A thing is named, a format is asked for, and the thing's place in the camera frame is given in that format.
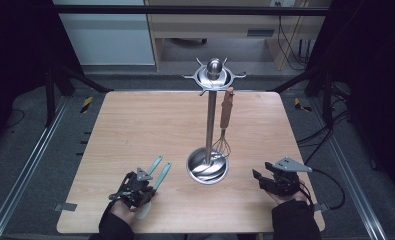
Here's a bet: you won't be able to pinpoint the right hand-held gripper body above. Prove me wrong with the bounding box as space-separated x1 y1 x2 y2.
264 156 313 198

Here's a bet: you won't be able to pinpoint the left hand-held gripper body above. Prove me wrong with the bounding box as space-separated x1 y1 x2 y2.
108 167 154 209

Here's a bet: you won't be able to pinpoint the wooden-handled wire whisk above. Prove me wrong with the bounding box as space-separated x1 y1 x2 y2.
212 86 235 160

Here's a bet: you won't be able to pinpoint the steel utensil stand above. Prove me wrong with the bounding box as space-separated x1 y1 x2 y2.
182 57 247 186

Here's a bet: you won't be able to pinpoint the person's right hand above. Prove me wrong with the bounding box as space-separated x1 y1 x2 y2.
267 182 309 206

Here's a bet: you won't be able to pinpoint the person's left hand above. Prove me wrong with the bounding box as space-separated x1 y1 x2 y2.
110 199 143 224

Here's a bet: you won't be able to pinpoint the yellow-black tape strip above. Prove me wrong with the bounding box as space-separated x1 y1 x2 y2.
80 95 94 114
293 97 313 113

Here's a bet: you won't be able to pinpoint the dark curtain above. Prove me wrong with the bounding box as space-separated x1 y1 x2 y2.
0 0 83 148
314 0 395 194

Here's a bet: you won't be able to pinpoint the wooden desk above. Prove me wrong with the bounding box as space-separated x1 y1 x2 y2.
144 0 331 72

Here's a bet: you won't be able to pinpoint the white cabinet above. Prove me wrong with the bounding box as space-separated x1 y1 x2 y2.
53 0 156 66

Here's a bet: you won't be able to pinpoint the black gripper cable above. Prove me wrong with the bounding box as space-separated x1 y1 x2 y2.
298 168 347 212

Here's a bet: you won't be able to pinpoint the black floor cables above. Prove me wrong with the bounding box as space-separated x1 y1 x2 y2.
296 109 351 164

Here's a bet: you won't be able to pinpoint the metal floor rail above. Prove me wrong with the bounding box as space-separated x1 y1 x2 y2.
309 96 389 240
0 96 69 240

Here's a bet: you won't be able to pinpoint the black stand frame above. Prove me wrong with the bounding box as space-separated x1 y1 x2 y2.
44 63 114 128
271 66 336 128

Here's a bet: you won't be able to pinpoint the black desk cables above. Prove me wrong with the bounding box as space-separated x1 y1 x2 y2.
276 14 311 72

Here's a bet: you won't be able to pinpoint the black horizontal frame bar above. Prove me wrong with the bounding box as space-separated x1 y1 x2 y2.
51 4 333 17

